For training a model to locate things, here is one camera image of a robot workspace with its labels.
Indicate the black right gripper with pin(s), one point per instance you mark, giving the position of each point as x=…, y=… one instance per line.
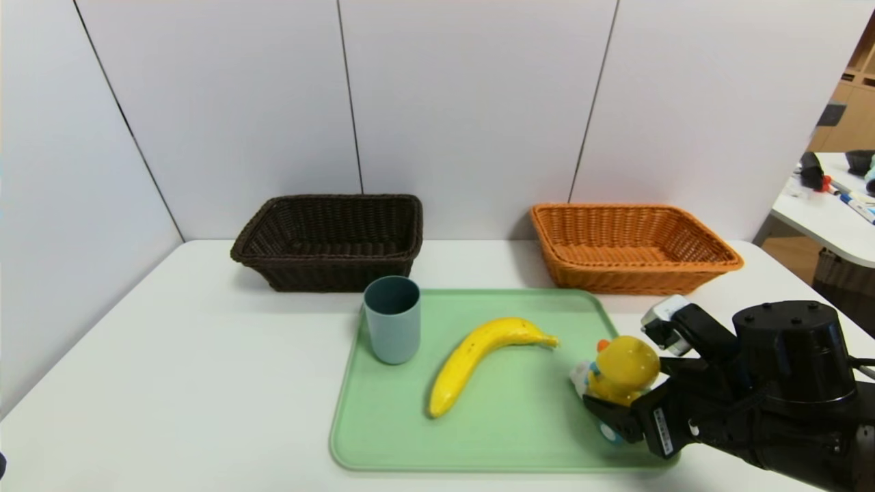
x=662, y=429

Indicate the yellow duck toy car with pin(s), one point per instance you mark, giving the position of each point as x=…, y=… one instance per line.
x=625, y=369

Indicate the yellow banana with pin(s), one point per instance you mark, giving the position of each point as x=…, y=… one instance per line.
x=465, y=359

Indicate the blue-grey plastic cup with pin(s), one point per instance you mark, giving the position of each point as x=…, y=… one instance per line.
x=393, y=335

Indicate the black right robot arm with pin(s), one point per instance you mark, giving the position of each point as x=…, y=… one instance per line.
x=793, y=355

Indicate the orange wicker basket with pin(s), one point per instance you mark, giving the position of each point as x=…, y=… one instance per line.
x=636, y=279

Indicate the dark brown wicker basket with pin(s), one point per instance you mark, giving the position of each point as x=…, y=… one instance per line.
x=328, y=277

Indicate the light green plastic tray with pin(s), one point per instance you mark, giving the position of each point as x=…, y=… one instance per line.
x=519, y=424

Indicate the dark grey bin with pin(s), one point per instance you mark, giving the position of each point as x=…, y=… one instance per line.
x=847, y=283

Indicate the white side table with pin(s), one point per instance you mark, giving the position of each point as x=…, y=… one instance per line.
x=824, y=225

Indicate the black and red desk object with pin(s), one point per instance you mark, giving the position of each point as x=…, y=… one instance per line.
x=811, y=174

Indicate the blue and white marker pen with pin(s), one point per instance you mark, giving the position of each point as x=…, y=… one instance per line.
x=858, y=206

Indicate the teal desk object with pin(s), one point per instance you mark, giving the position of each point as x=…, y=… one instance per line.
x=871, y=179

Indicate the black bowl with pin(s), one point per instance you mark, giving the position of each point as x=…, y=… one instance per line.
x=860, y=162

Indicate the dark grey background object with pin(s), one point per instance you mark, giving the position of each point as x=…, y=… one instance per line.
x=830, y=114

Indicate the wooden shelf cabinet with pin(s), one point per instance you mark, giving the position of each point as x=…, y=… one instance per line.
x=854, y=116

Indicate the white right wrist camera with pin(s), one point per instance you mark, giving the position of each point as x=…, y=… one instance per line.
x=666, y=314

